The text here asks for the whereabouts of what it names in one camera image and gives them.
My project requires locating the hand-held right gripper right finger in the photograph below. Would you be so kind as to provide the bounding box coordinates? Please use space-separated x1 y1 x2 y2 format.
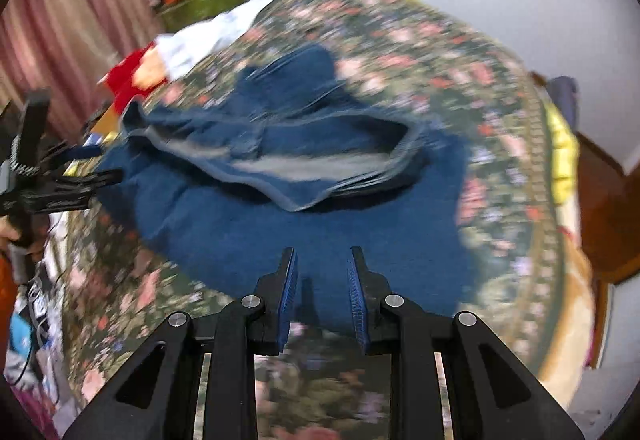
347 246 586 440

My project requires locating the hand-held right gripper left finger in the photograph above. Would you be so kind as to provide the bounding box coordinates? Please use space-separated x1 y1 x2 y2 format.
62 247 301 440

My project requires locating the blue denim jacket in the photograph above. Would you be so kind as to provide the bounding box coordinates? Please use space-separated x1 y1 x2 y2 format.
95 44 479 337

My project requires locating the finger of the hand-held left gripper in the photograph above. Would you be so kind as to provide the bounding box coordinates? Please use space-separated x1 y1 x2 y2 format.
44 142 106 169
37 169 125 215

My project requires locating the striped pink curtain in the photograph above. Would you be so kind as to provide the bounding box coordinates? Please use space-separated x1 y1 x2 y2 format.
0 0 164 141

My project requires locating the yellow bed sheet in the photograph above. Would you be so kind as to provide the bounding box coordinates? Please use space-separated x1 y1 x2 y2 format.
542 102 579 207

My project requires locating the red plush toy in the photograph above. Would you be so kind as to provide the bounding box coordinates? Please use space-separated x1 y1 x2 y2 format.
97 44 174 113

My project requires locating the beige quilt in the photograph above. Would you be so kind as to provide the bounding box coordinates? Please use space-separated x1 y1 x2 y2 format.
541 200 599 413

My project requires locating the tangle of cables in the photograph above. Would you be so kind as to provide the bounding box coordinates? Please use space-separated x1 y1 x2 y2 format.
9 265 67 387

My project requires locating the dark floral blanket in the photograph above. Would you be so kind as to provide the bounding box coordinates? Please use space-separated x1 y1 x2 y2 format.
54 0 582 440

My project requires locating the white cloth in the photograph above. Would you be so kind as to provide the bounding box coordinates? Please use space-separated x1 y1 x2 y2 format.
155 0 284 81

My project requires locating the green patterned cabinet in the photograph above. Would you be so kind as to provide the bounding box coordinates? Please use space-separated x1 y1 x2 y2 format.
157 0 247 33

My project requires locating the person's left hand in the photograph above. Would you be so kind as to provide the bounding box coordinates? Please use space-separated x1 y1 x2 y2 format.
0 215 47 261

